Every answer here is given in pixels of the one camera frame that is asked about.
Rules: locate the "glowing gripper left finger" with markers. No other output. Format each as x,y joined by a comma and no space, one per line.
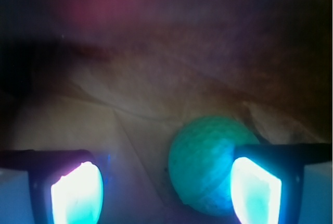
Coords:
50,187

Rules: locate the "green dimpled ball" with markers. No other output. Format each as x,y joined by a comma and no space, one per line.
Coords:
200,160

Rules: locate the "brown paper bag tray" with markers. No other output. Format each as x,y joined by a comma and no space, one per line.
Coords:
124,96

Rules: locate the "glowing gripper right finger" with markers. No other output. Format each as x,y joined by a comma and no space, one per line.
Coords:
289,183

